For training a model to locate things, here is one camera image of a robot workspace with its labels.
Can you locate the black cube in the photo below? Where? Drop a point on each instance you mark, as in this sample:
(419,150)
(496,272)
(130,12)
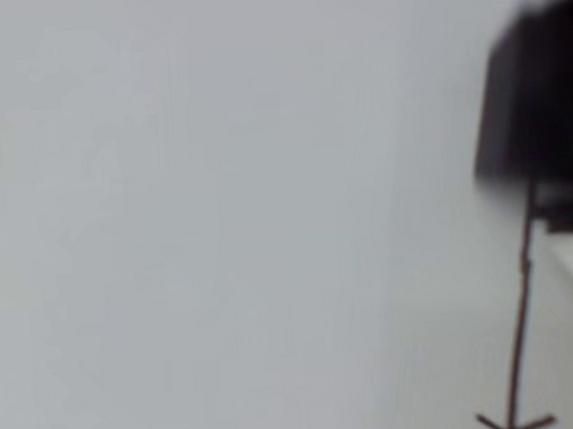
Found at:
(542,101)

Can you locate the white paper sheet with drawn boxes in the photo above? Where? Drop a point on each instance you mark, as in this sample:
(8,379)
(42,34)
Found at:
(219,228)

